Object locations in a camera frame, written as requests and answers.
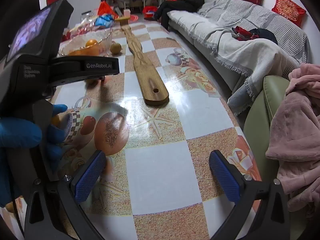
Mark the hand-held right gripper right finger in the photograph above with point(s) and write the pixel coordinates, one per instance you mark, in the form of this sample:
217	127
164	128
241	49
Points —
223	180

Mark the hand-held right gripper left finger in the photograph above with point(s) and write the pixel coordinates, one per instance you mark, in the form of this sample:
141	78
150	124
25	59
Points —
90	177

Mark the person's left hand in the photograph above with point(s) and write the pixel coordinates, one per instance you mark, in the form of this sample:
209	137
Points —
17	132

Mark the orange tangerine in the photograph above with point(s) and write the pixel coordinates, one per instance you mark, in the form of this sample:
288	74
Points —
91	42
80	52

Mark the yellow cherry tomato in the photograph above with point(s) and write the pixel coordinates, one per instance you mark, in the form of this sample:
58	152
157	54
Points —
10	206
55	121

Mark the clear glass bowl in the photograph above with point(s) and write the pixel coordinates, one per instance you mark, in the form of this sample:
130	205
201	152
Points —
101	36

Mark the green chair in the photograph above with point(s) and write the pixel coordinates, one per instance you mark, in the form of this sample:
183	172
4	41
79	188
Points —
260	110

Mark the blue snack bag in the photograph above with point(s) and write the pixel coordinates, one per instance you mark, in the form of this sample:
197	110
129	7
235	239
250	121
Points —
105	20

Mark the pink fleece robe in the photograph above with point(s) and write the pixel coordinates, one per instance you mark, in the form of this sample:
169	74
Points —
297	135

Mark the brown longan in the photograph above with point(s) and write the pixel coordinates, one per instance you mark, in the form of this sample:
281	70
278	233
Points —
115	48

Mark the red plastic bag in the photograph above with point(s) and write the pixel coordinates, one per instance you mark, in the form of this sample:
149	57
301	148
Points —
105	7

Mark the pink box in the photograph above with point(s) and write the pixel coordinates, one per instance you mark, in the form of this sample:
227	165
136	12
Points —
126	12

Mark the long wooden paddle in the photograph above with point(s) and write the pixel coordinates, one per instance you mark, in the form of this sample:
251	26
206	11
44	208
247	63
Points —
147	80

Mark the light grey sofa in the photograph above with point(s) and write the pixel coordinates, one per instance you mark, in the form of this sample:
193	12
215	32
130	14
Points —
212	62

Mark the light grey fringed blanket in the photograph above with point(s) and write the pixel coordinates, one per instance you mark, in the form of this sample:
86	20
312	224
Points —
250	52

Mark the red plastic basin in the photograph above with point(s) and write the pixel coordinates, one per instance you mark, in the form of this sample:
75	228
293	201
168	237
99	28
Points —
150	11

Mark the red cloth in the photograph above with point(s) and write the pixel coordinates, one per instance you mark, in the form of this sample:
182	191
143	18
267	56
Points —
240	32

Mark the black cloth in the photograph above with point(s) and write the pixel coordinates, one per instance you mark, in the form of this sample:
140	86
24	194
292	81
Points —
265	35

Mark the grey striped sofa cover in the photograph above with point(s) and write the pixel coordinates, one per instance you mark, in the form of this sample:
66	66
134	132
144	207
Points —
262	17

